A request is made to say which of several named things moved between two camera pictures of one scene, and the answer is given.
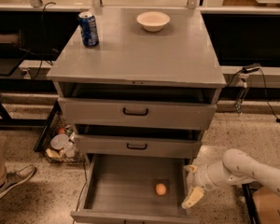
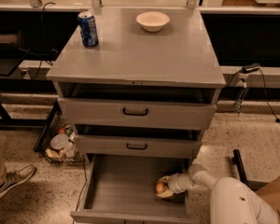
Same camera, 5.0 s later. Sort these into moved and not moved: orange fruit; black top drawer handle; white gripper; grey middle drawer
Moved: white gripper
Not moved: black top drawer handle; grey middle drawer; orange fruit
